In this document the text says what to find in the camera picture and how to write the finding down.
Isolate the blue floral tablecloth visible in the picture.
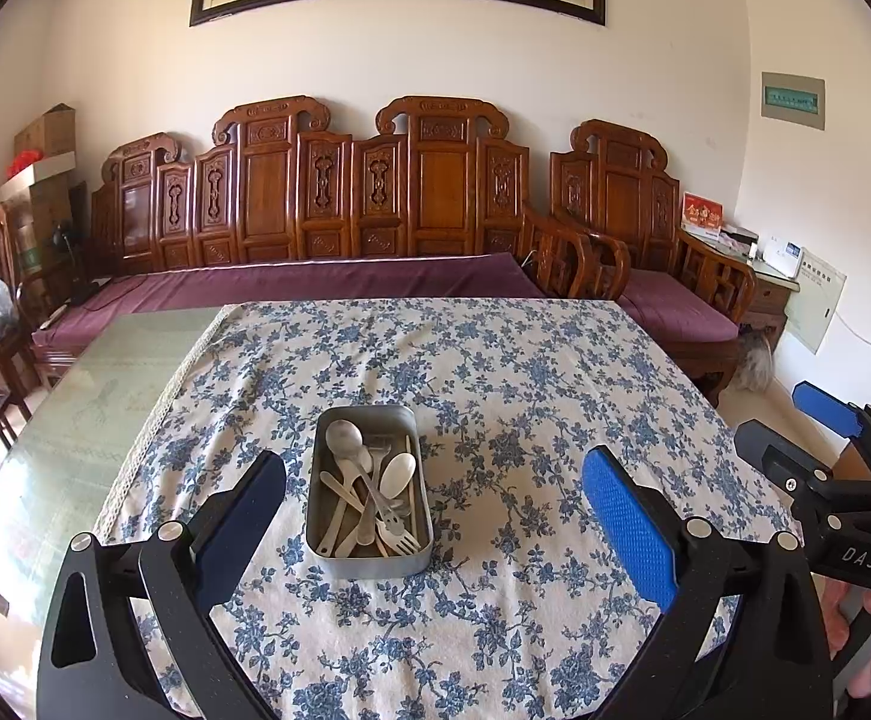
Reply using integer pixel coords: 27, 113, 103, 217
94, 298, 797, 720

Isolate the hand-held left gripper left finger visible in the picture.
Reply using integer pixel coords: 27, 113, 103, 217
34, 451, 287, 720

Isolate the stack of cardboard boxes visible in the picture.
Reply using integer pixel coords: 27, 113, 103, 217
1, 184, 92, 293

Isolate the long purple sofa cushion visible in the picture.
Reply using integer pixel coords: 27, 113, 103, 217
34, 253, 549, 350

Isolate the green wall panel box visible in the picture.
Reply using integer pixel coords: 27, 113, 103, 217
761, 71, 827, 128

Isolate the carved wooden sofa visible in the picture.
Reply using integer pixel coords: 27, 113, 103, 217
31, 95, 549, 391

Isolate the square purple seat cushion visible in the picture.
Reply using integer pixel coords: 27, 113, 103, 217
619, 270, 740, 342

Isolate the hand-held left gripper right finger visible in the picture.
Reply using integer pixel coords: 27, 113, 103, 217
581, 444, 834, 720

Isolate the white plastic spoon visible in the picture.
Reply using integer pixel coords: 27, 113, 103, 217
356, 452, 418, 547
317, 446, 377, 556

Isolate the grey fluffy bundle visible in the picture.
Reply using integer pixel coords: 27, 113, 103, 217
731, 330, 776, 392

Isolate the white wall cabinet door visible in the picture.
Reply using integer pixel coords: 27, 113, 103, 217
784, 247, 849, 355

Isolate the metal spoon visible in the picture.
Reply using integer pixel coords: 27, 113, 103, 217
326, 420, 388, 526

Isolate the brown cardboard box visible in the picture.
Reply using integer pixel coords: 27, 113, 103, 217
14, 103, 77, 158

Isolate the carved wooden armchair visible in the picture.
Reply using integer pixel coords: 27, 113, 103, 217
521, 120, 758, 406

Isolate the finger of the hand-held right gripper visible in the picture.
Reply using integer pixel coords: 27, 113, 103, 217
734, 420, 830, 496
791, 381, 871, 466

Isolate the white wall cable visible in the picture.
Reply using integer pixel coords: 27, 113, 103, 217
833, 307, 871, 350

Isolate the white plastic fork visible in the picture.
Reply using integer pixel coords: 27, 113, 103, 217
334, 499, 395, 560

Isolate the long white box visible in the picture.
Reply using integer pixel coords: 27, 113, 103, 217
0, 152, 78, 200

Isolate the metal fork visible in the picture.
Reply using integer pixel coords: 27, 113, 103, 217
364, 465, 422, 556

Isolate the rectangular metal tin tray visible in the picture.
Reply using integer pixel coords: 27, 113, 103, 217
305, 405, 435, 578

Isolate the wooden side table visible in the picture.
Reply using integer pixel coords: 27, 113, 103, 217
679, 229, 800, 350

